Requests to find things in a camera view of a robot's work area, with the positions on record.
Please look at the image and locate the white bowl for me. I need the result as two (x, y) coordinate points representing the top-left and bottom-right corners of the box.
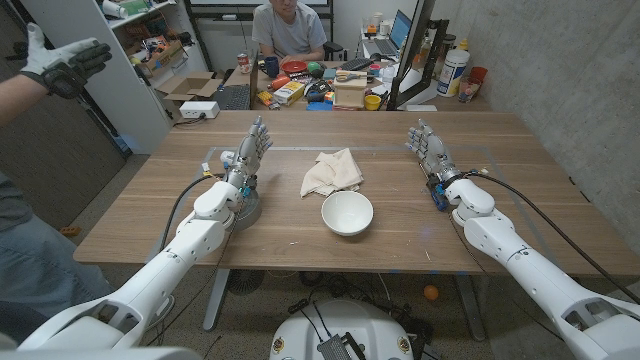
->
(320, 190), (375, 237)

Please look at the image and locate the seated person grey t-shirt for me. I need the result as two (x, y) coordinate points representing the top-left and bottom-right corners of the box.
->
(251, 0), (329, 64)

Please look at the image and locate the black keyboard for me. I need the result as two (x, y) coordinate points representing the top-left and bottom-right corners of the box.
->
(339, 57), (375, 72)
(214, 84), (251, 111)

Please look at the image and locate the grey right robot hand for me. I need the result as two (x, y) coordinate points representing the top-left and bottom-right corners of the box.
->
(405, 118), (464, 188)

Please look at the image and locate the open laptop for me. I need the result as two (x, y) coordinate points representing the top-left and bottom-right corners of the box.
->
(362, 8), (414, 57)

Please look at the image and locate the grey tape roll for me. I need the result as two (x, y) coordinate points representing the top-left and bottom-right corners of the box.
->
(232, 187), (264, 232)

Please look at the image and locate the clear glass cup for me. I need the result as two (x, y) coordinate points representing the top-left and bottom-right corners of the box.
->
(457, 75), (482, 104)

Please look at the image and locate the wooden box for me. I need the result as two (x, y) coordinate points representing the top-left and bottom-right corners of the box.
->
(332, 69), (369, 110)

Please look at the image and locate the black computer monitor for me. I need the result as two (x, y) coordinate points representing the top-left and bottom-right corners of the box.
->
(387, 0), (436, 111)

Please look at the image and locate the yellow white carton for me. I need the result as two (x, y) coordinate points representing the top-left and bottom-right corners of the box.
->
(273, 81), (306, 107)

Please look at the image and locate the open cardboard box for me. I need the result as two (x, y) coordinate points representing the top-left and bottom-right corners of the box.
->
(155, 71), (225, 101)

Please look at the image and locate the white shelf unit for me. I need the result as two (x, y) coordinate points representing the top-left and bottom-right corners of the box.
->
(19, 0), (209, 155)

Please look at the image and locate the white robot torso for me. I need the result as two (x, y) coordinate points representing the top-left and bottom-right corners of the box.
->
(269, 298), (415, 360)

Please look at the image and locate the operator hand in tracking glove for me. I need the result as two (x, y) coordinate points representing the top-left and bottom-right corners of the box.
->
(18, 22), (114, 100)

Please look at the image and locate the standing operator in jeans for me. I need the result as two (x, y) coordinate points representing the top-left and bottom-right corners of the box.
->
(0, 172), (114, 346)

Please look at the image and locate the white wipes canister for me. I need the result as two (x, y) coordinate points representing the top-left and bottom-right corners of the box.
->
(436, 48), (471, 98)

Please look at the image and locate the grey table leg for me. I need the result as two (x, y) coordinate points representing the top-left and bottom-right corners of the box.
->
(202, 268), (231, 332)
(453, 273), (487, 342)

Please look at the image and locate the beige cloth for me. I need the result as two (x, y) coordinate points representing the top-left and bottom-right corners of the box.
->
(299, 147), (365, 199)

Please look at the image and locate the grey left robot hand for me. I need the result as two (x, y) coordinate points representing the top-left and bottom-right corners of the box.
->
(226, 115), (274, 190)

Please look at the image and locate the operator bare forearm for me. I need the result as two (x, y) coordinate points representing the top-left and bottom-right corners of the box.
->
(0, 74), (49, 126)

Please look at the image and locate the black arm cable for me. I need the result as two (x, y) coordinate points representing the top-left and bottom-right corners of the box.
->
(464, 169), (640, 305)
(158, 172), (226, 251)

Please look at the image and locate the black floor fan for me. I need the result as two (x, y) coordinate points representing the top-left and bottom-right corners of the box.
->
(227, 269), (266, 296)

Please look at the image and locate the white grey sneaker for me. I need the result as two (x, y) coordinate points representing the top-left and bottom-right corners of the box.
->
(149, 294), (176, 326)

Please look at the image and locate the white power box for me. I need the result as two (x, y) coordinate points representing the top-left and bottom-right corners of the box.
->
(178, 100), (221, 120)

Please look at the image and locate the navy blue mug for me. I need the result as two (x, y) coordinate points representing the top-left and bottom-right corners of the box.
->
(258, 55), (280, 79)

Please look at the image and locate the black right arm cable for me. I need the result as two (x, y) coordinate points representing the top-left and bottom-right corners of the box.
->
(464, 169), (640, 305)

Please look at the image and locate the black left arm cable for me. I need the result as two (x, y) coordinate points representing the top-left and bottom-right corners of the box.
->
(158, 172), (226, 251)

